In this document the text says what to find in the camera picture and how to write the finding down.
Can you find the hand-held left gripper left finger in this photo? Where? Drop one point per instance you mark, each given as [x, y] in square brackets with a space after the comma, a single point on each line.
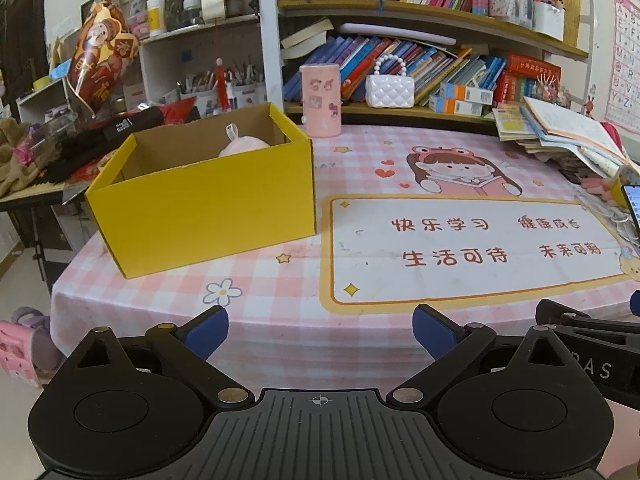
[206, 332]

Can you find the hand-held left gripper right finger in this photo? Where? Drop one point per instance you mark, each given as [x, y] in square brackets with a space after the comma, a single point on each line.
[436, 332]

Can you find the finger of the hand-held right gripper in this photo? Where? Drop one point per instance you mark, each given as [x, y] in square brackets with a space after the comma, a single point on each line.
[595, 330]

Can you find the yellow cardboard box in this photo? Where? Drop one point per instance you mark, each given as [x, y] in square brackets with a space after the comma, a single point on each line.
[200, 215]

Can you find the light pink plush pig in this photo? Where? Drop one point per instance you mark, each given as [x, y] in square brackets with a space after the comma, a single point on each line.
[242, 147]

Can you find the person's right forearm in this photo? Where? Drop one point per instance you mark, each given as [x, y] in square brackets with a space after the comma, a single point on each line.
[622, 440]

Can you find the pink checked table mat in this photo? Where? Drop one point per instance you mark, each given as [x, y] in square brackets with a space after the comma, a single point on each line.
[450, 285]

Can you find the clear eyeglasses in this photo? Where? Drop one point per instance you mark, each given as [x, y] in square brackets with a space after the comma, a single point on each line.
[602, 215]

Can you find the smartphone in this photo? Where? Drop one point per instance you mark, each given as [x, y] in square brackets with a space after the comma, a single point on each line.
[632, 210]

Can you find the pink soft item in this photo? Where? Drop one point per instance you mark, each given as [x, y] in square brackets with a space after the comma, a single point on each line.
[602, 187]

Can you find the pink clog shoe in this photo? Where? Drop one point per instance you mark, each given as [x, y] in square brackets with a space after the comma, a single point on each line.
[22, 350]

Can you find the stack of open workbooks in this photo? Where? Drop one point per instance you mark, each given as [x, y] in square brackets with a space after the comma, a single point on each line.
[565, 130]

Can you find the black folding stand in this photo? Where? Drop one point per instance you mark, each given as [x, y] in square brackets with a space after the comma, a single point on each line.
[40, 200]

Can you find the black fabric bundle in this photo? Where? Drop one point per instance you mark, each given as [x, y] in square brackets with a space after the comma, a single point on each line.
[85, 155]

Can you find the black long box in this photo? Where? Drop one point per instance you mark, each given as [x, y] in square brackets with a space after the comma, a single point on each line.
[135, 124]

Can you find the yellow cover booklet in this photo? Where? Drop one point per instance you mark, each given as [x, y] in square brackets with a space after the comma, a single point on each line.
[515, 124]

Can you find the red packaging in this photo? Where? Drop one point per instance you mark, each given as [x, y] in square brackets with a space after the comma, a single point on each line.
[180, 110]

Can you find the orange and white box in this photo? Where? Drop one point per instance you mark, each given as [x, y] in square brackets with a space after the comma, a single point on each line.
[456, 106]
[467, 92]

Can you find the white pen cup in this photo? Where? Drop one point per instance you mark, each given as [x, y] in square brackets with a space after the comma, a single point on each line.
[200, 100]
[249, 95]

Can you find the sparkly pink ornament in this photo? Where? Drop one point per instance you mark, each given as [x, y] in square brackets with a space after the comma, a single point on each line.
[550, 90]

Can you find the white quilted pearl handbag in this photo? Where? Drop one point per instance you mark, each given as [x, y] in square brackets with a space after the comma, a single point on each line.
[390, 91]

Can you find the red slim ornament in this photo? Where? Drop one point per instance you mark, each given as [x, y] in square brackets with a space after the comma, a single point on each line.
[222, 85]

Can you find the brown plush blanket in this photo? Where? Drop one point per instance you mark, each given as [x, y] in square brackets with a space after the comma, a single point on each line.
[20, 160]

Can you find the pink cylindrical holder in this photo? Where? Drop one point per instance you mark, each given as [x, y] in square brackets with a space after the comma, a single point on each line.
[321, 100]

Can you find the red thick dictionary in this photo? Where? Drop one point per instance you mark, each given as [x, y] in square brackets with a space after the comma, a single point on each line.
[534, 65]

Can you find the row of colourful upright books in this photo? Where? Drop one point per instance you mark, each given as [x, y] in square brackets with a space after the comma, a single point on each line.
[365, 60]

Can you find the white shelf unit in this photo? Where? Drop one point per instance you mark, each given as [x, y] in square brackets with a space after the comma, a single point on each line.
[200, 50]

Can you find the red patterned snack bag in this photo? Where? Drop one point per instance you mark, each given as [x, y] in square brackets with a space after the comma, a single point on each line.
[102, 55]

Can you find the thick cream paged book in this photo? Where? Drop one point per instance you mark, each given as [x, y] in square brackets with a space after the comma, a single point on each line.
[299, 51]
[307, 32]

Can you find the white rolled paper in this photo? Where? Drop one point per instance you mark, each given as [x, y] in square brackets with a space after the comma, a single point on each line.
[395, 33]

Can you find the white pen holder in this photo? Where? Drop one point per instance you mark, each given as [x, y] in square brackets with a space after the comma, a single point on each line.
[549, 21]

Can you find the wooden bookshelf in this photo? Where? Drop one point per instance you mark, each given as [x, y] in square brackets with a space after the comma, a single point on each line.
[425, 14]

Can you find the white bottle yellow label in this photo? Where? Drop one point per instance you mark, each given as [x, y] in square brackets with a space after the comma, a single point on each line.
[156, 16]

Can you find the dark wooden door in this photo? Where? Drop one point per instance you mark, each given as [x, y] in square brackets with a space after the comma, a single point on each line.
[20, 25]

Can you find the pink alphabet wall poster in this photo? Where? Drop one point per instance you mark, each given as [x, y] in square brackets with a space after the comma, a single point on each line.
[625, 60]

